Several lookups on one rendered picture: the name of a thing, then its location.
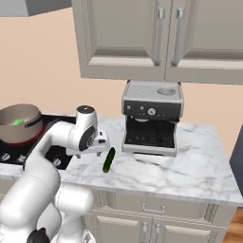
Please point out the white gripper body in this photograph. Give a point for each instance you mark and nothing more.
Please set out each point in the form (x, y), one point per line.
(91, 150)

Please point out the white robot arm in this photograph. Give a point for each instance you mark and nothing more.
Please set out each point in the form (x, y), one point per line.
(38, 177)

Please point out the green cucumber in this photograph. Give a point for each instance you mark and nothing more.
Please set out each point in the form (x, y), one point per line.
(109, 160)

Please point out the grey pot with red base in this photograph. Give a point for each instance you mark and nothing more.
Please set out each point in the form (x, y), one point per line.
(19, 131)

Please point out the green corn in husk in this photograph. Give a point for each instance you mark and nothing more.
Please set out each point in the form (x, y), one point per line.
(19, 121)

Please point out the black hob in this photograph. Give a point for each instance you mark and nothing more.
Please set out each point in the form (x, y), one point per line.
(60, 153)

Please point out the round grey hob knob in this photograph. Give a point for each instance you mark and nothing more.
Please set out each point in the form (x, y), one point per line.
(21, 158)
(57, 162)
(4, 156)

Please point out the silver black coffee machine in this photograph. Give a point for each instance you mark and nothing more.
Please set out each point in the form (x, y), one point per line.
(152, 126)

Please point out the beige base cupboard door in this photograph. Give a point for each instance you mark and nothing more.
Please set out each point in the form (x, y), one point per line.
(120, 229)
(186, 232)

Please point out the beige drawer front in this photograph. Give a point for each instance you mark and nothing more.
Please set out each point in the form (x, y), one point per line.
(186, 207)

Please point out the dark grey fridge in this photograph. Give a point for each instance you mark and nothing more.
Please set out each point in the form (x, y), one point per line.
(237, 161)

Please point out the grey range hood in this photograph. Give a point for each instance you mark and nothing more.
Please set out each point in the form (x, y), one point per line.
(34, 7)

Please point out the beige wall cupboard door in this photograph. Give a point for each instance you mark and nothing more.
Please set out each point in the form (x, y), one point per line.
(123, 34)
(212, 38)

